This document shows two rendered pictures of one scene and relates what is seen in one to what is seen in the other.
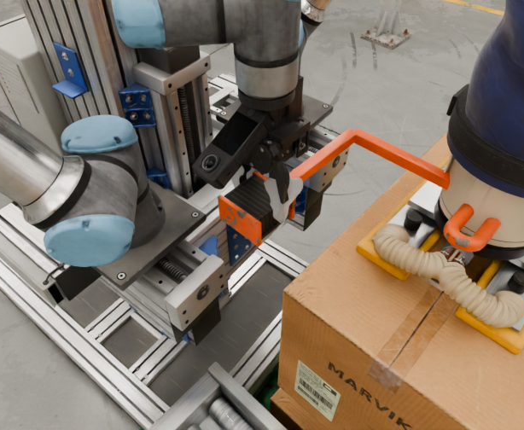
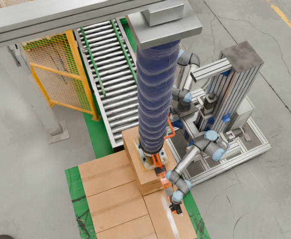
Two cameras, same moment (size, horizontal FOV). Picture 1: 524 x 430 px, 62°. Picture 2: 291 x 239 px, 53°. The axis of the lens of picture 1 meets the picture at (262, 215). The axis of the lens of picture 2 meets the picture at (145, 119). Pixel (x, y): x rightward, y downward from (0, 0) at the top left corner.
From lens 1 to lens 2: 273 cm
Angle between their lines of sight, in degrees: 59
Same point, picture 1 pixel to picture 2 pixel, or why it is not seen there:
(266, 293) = (193, 166)
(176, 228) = (178, 112)
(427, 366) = (136, 130)
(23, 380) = not seen: hidden behind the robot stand
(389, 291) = not seen: hidden behind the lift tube
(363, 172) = not seen: outside the picture
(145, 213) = (179, 105)
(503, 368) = (131, 138)
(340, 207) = (227, 222)
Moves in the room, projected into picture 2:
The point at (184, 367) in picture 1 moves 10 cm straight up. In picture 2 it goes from (180, 138) to (181, 135)
